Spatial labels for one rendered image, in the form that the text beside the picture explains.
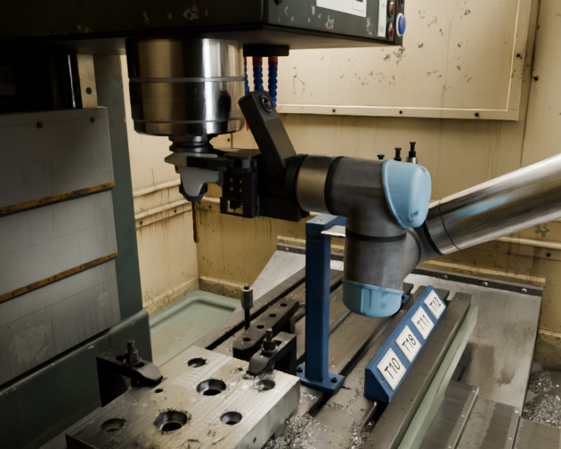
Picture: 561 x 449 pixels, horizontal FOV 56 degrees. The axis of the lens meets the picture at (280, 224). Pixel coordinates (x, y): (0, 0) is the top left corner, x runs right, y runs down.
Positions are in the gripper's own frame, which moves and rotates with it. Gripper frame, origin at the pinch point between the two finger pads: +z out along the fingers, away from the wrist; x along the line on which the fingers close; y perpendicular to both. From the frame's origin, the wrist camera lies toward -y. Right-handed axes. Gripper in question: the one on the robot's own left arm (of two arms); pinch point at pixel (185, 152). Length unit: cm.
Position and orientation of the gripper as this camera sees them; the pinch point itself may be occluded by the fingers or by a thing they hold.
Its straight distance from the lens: 78.8
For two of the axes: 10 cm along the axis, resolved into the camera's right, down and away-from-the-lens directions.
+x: 5.0, -2.5, 8.3
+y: -0.1, 9.6, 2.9
